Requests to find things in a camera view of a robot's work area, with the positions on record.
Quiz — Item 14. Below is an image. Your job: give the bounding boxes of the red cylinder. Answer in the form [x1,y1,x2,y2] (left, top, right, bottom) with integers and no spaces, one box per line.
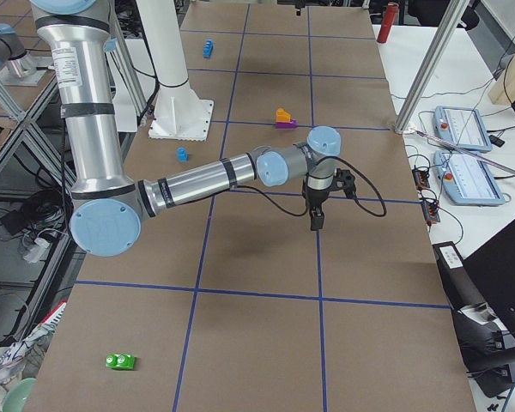
[376,2,399,44]

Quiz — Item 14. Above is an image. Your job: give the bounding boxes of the small blue block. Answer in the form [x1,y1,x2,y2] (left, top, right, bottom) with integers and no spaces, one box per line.
[176,147,189,162]

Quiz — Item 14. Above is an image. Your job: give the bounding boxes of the long blue four-stud block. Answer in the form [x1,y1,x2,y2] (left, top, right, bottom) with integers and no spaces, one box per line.
[203,39,214,58]

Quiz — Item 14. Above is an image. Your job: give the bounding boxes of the far teach pendant tablet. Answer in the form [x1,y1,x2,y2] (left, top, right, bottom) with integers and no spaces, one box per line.
[433,106,492,153]

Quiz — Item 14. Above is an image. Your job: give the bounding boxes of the teach pendant tablet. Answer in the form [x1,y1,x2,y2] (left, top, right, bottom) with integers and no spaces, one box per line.
[433,106,492,153]
[433,150,506,206]

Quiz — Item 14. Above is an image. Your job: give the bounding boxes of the green two-stud block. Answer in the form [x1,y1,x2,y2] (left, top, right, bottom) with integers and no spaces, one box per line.
[105,353,136,371]

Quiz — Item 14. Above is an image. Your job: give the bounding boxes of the near teach pendant tablet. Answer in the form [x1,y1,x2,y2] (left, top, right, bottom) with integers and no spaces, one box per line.
[433,150,506,206]

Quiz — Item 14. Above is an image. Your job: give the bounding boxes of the orange trapezoid block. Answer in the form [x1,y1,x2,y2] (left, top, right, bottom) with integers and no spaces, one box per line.
[275,107,292,124]

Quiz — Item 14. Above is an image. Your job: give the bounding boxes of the purple trapezoid block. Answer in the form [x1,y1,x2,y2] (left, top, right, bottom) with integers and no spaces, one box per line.
[275,119,298,130]

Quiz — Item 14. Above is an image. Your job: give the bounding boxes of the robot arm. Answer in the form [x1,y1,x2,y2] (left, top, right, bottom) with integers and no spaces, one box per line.
[32,1,356,257]

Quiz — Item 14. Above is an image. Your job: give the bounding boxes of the aluminium frame post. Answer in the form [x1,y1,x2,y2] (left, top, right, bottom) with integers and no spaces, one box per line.
[393,0,469,134]

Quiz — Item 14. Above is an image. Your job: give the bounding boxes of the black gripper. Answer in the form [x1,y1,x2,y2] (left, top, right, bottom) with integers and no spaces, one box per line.
[302,168,356,231]

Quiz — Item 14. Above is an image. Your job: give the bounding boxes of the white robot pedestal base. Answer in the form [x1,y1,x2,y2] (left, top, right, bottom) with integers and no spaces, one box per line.
[136,0,214,142]

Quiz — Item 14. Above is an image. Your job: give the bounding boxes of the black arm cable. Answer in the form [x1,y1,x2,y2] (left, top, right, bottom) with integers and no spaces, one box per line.
[235,156,388,218]

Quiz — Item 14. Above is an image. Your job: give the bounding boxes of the black laptop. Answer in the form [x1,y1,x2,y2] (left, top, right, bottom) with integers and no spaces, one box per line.
[463,219,515,332]

